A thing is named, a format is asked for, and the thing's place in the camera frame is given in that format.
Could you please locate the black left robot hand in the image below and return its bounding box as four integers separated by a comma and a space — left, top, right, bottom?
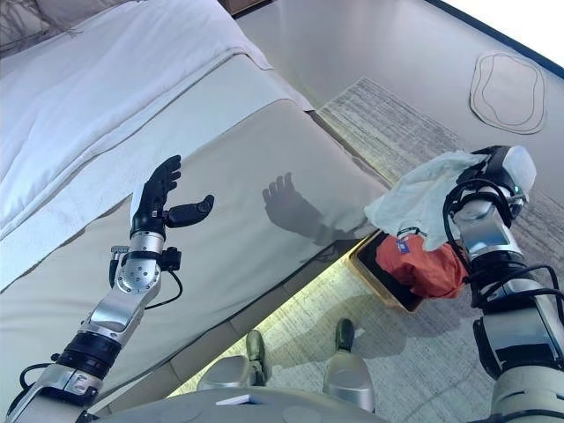
130, 154, 216, 241

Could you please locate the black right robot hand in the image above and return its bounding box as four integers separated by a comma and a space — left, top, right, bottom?
456, 145, 538, 198

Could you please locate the white garment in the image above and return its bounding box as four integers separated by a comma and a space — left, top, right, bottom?
364, 150, 486, 252

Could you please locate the red orange garment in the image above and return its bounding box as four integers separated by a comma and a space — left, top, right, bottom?
375, 233, 471, 300

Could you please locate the black garment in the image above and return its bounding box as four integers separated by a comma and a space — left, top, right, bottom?
359, 249, 422, 309

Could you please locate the beige bed runner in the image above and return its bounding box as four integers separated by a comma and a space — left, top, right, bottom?
0, 99, 389, 411

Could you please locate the upholstered bed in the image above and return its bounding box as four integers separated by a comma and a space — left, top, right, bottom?
0, 0, 389, 423

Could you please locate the woven wicker basket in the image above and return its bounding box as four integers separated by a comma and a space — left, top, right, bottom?
347, 228, 428, 315

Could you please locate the small oval outlined rug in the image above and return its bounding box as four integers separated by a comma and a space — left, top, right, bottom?
469, 50, 547, 136

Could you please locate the white duvet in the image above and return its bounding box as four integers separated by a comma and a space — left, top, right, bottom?
0, 0, 274, 239

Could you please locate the robot left leg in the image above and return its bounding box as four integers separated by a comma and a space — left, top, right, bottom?
197, 330, 272, 393

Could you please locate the robot leg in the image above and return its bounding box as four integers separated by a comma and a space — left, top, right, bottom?
197, 330, 272, 393
323, 317, 376, 413

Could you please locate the grey pillow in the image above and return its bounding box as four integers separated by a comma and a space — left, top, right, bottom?
34, 0, 146, 19

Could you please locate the grey robot torso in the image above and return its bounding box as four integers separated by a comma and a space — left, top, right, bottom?
94, 387, 380, 423

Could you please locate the grey striped area rug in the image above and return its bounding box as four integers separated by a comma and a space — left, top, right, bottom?
167, 77, 564, 423

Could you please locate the brown wooden nightstand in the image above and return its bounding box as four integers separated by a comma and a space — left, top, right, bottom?
219, 0, 274, 17

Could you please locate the patterned decorative pillow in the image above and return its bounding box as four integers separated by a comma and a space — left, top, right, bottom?
0, 0, 49, 49

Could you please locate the robot right leg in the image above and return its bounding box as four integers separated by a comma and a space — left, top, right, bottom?
323, 317, 376, 413

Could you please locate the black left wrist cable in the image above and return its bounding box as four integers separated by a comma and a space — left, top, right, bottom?
108, 246, 184, 309

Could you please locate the black window floor rail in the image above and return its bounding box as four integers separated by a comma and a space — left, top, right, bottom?
425, 0, 564, 78

